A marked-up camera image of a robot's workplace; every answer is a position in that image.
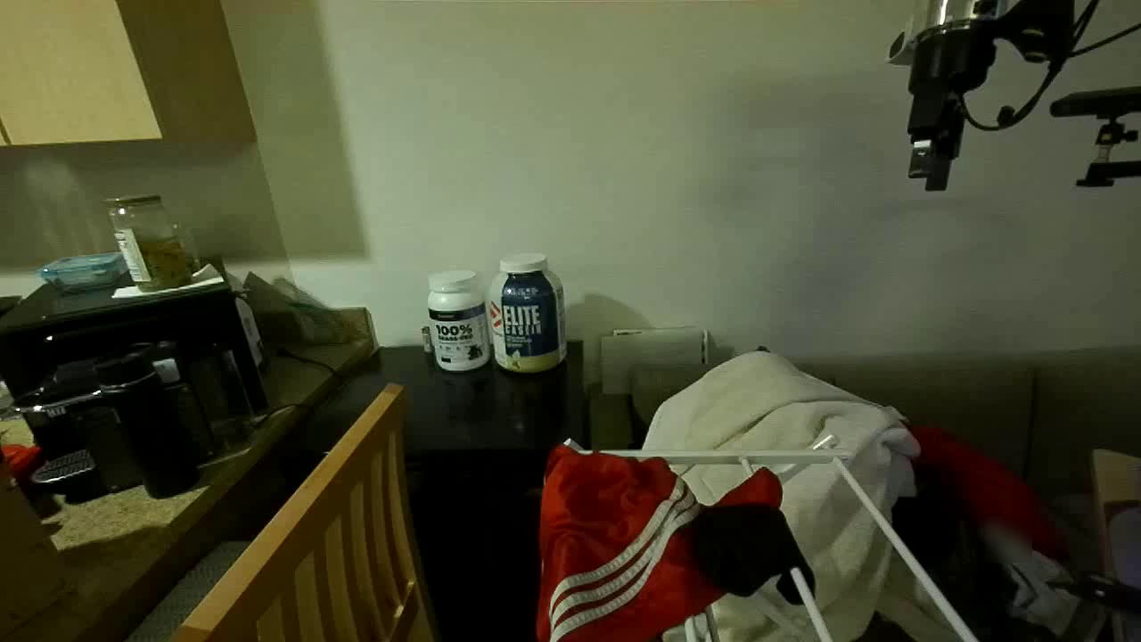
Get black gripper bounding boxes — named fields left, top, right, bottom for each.
left=901, top=47, right=998, bottom=194

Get red shorts with white stripes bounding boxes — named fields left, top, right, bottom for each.
left=530, top=440, right=786, bottom=642

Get red cloth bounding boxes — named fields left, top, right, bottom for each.
left=905, top=421, right=1072, bottom=564

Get crumpled white cloth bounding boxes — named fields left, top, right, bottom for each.
left=981, top=521, right=1086, bottom=634

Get cream white towel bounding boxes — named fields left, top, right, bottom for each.
left=639, top=351, right=927, bottom=642

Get cardboard box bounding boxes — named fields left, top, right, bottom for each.
left=1086, top=446, right=1141, bottom=598

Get white supplement jar right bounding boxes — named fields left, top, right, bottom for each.
left=485, top=249, right=569, bottom=377

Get small white supplement jar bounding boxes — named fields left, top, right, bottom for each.
left=425, top=268, right=495, bottom=374

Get black side table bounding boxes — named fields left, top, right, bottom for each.
left=376, top=338, right=593, bottom=642

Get brown paper bag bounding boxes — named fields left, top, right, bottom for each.
left=240, top=270, right=376, bottom=364

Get wooden slatted chair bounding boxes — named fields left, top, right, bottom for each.
left=171, top=382, right=439, bottom=642

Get glass jar with label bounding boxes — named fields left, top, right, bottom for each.
left=104, top=194, right=202, bottom=292

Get black tumbler bottle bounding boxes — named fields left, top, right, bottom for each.
left=101, top=352, right=202, bottom=502

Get black microwave oven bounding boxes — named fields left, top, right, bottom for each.
left=0, top=277, right=271, bottom=421

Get blue bowl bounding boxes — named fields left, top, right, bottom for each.
left=40, top=249, right=127, bottom=295

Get brown kitchen counter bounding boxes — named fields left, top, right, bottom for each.
left=0, top=305, right=385, bottom=642

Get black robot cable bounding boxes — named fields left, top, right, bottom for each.
left=959, top=0, right=1141, bottom=135

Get white wall heater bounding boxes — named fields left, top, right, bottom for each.
left=594, top=330, right=720, bottom=400

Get white wire drying rack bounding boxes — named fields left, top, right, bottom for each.
left=563, top=431, right=985, bottom=642

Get beige wall cabinet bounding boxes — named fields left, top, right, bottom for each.
left=0, top=0, right=260, bottom=154

